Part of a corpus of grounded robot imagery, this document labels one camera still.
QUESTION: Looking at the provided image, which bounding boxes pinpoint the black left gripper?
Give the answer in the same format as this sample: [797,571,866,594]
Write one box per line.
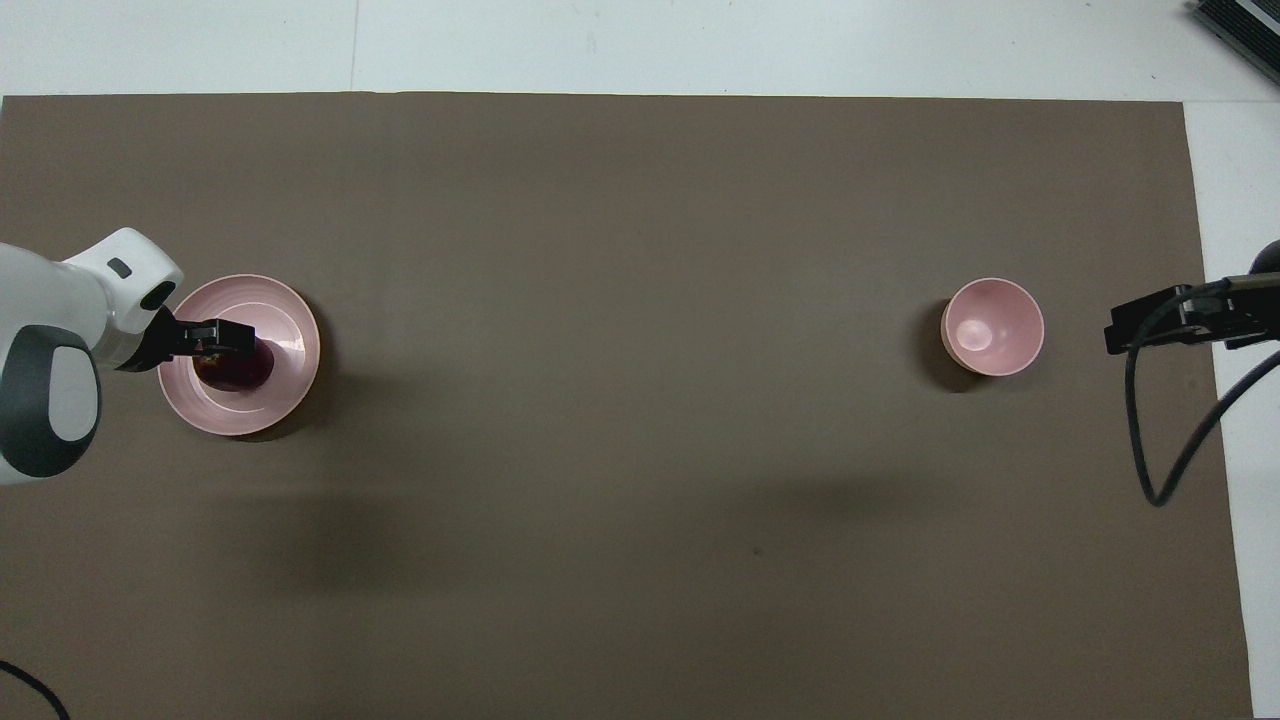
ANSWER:
[118,305,257,373]

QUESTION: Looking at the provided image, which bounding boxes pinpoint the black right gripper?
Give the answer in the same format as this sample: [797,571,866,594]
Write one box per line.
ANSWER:
[1104,240,1280,356]

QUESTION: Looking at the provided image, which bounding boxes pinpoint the dark red apple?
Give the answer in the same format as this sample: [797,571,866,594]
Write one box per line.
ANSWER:
[193,335,277,394]

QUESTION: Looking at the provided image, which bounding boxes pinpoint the pink plate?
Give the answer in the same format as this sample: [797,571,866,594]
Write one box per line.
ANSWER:
[157,274,322,437]

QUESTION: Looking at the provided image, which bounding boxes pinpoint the pink bowl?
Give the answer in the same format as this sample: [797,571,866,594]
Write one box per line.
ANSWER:
[940,277,1046,378]

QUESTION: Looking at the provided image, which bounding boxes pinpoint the dark grey ribbed device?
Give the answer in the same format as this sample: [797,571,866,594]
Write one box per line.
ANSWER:
[1188,0,1280,86]

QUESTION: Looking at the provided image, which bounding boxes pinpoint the brown table mat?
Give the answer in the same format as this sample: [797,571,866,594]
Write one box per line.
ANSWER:
[0,92,1254,720]

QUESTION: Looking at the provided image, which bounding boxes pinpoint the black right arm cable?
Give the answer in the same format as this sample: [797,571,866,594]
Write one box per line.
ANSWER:
[1125,280,1280,507]

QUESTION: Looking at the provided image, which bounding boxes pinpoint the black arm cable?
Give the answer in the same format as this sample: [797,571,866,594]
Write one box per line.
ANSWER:
[1125,280,1280,507]
[0,660,71,720]

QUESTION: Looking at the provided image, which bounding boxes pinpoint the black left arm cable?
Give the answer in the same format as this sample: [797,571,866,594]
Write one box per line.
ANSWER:
[0,660,71,720]

